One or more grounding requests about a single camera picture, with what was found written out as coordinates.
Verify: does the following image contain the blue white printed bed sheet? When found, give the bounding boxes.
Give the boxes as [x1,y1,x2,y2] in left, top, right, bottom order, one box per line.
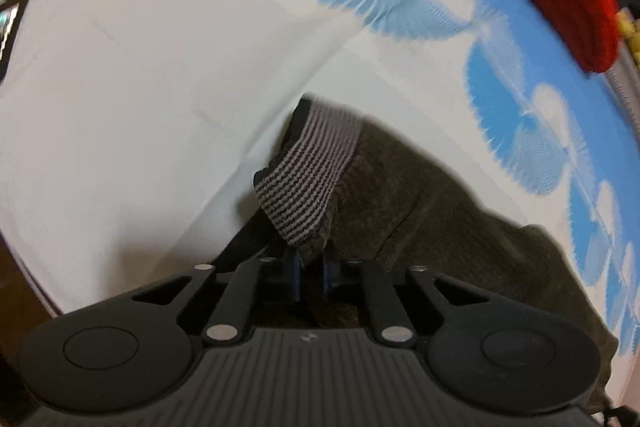
[0,0,640,408]

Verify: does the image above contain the black phone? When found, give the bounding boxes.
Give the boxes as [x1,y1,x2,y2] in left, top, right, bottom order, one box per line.
[0,0,34,84]

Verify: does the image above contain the yellow plush toy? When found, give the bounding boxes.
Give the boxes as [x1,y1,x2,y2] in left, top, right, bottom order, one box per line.
[616,9,640,72]

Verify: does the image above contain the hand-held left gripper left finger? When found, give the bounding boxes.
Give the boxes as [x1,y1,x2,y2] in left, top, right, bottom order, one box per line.
[131,256,303,348]

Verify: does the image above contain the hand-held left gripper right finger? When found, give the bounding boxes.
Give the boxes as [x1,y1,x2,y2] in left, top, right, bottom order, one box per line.
[322,256,493,347]

